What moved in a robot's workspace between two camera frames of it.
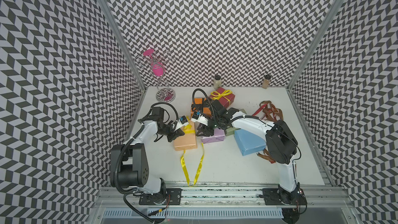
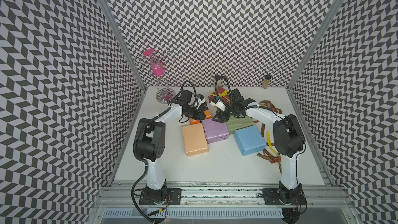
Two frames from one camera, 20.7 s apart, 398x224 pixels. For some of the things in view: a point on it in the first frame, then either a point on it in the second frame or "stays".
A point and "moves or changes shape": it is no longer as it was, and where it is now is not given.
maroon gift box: (225, 97) stays
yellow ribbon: (189, 129) moves or changes shape
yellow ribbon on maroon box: (218, 95) stays
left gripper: (175, 134) to (199, 114)
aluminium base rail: (230, 195) stays
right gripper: (204, 129) to (221, 114)
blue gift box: (247, 143) stays
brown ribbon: (271, 112) stays
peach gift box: (187, 141) to (195, 139)
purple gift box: (218, 135) stays
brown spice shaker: (265, 82) stays
